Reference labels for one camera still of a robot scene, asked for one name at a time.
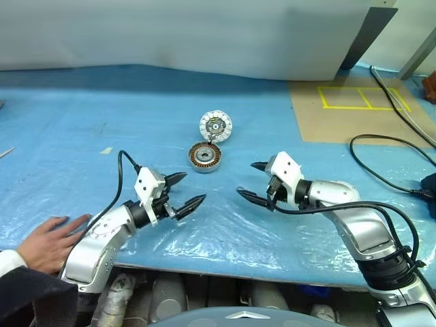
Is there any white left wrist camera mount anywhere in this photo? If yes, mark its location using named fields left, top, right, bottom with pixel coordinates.
left=134, top=166, right=168, bottom=226

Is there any grey rounded shape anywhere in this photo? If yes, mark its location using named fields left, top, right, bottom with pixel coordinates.
left=251, top=282, right=290, bottom=311

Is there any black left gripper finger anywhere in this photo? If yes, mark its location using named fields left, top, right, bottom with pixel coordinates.
left=166, top=172, right=189, bottom=191
left=173, top=193, right=208, bottom=221

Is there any round silver motor housing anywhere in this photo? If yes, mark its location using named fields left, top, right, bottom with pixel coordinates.
left=187, top=142, right=225, bottom=174

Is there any black slanted panel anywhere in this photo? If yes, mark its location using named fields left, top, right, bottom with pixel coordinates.
left=339, top=6, right=399, bottom=72

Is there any bare person hand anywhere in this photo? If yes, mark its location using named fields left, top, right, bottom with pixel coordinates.
left=16, top=214, right=92, bottom=274

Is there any round white hinged motor lid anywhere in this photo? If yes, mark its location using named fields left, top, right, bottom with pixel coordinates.
left=199, top=109, right=234, bottom=144

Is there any blue plastic table sheet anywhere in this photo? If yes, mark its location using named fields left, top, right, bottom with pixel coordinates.
left=0, top=63, right=436, bottom=293

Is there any thin white cable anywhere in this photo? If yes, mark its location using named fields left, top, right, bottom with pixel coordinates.
left=370, top=65, right=436, bottom=137

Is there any thin black cable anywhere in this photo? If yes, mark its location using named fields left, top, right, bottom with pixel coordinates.
left=371, top=66, right=436, bottom=141

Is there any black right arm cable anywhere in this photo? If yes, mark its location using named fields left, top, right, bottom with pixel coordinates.
left=266, top=183, right=436, bottom=307

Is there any black looped power cable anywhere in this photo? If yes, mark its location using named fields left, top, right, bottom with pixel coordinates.
left=349, top=134, right=436, bottom=199

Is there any grey rounded cylinder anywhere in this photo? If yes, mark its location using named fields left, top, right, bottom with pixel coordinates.
left=151, top=273, right=188, bottom=323

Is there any grey robot torso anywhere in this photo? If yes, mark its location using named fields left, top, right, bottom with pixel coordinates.
left=151, top=305, right=339, bottom=327

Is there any white fuzzy rounded shape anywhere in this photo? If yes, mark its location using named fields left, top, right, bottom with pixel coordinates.
left=97, top=273, right=138, bottom=327

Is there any white cloth backdrop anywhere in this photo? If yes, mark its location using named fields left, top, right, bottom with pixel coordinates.
left=0, top=0, right=375, bottom=81

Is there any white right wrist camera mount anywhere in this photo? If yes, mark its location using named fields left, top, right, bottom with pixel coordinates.
left=264, top=151, right=305, bottom=209

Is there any blue crate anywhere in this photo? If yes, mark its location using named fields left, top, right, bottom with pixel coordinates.
left=294, top=284, right=333, bottom=298

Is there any white shoe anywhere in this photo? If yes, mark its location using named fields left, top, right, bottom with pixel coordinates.
left=311, top=303, right=337, bottom=323

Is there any brown cardboard sheet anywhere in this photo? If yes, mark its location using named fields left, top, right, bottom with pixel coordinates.
left=288, top=75, right=436, bottom=149

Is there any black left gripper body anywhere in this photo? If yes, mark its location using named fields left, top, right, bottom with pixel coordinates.
left=152, top=185, right=178, bottom=223

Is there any grey aluminium profile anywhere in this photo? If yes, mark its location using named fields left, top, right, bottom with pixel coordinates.
left=399, top=24, right=436, bottom=81

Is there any brown box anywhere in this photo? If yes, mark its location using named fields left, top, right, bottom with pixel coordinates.
left=423, top=70, right=436, bottom=104

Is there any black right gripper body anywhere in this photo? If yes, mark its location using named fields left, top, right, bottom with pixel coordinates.
left=266, top=174, right=289, bottom=206

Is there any dark power adapter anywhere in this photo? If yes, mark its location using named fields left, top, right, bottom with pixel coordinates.
left=420, top=172, right=436, bottom=202

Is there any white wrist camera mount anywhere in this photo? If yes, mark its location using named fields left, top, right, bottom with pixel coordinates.
left=134, top=166, right=168, bottom=226
left=264, top=151, right=305, bottom=209

